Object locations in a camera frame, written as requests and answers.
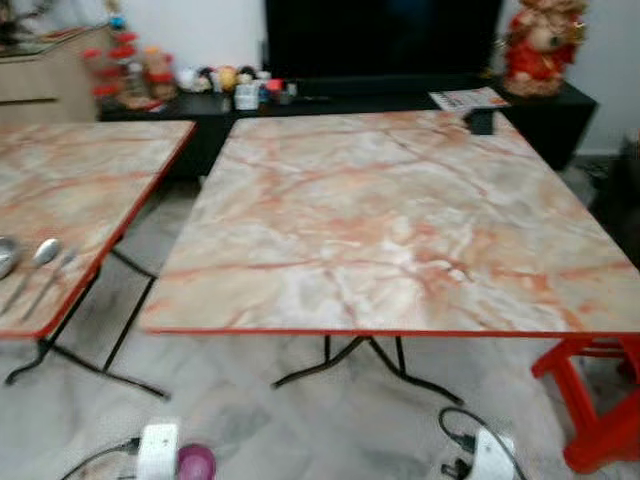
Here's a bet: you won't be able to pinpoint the purple plastic cup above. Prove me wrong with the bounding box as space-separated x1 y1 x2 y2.
177 443 218 480

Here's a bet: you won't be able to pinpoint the dark grey sofa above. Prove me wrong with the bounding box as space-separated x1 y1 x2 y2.
590 138 640 266

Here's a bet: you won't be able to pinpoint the red plastic stool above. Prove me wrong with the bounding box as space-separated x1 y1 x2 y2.
530 334 640 475

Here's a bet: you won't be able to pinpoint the small black box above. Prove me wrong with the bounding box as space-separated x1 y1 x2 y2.
464 108 499 137

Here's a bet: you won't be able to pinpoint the red plush doll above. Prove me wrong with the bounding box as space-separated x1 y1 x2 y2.
502 0 590 99

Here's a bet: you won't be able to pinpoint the printed paper leaflet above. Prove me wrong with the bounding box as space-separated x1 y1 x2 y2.
429 87 512 114

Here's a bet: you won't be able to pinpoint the marble top folding table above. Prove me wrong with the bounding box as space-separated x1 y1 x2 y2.
0 119 197 402
139 109 640 407

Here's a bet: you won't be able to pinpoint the black television screen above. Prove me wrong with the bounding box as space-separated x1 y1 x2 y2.
262 0 505 82

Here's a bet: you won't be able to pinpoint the small white box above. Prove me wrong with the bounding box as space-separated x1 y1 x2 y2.
233 82 264 112

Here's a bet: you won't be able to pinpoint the row of small figurines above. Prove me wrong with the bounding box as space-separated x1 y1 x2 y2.
175 64 267 94

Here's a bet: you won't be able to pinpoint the red lidded jars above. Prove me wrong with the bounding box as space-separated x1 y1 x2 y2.
81 14 180 110

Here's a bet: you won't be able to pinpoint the steel spoon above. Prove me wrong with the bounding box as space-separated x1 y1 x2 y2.
0 238 64 317

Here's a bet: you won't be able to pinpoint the light wooden cabinet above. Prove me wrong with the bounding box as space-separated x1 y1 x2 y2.
0 27 113 124

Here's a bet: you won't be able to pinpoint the small steel bowl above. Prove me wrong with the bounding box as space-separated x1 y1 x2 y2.
0 236 24 282

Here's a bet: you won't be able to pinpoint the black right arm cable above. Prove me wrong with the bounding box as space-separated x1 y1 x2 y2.
437 405 529 480

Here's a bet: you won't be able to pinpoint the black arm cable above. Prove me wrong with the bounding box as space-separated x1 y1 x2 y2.
58 437 142 480
437 405 529 480

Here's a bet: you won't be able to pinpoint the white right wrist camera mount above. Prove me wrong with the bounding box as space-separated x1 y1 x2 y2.
467 428 517 480

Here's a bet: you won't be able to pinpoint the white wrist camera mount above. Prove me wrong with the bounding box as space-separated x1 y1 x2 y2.
136 421 183 480
467 428 517 480

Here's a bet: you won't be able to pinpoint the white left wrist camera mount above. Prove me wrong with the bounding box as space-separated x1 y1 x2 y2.
136 421 183 480

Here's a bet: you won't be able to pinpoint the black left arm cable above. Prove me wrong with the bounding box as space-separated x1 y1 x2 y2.
58 437 142 480

